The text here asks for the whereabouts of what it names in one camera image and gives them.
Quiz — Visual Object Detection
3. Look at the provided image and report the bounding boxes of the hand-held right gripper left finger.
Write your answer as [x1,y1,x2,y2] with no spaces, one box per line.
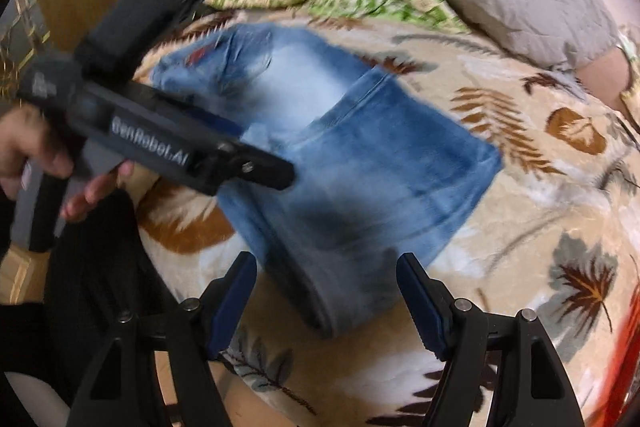
[67,251,258,427]

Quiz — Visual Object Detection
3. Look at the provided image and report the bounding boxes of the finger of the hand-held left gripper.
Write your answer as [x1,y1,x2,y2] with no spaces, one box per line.
[165,99,247,142]
[192,139,296,196]

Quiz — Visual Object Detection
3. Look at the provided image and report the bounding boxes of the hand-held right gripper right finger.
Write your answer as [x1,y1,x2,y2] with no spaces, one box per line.
[396,253,586,427]

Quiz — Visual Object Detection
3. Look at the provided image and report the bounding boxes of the blue denim pants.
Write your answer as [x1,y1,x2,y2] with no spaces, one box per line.
[149,22,504,339]

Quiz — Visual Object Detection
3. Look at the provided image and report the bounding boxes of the person's left hand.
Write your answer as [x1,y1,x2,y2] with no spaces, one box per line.
[0,106,137,224]

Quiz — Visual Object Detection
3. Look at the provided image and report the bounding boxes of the beige leaf print blanket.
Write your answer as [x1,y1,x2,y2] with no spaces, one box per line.
[132,4,640,427]

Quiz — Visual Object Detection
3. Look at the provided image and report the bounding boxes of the person's black clothing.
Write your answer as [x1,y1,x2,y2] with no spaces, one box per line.
[0,189,201,427]

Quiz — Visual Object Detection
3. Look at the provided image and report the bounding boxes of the dark gold patterned panel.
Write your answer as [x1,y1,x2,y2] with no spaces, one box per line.
[0,0,56,102]

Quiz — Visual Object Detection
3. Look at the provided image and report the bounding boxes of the red orange object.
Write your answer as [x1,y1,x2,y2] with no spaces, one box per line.
[582,277,640,427]

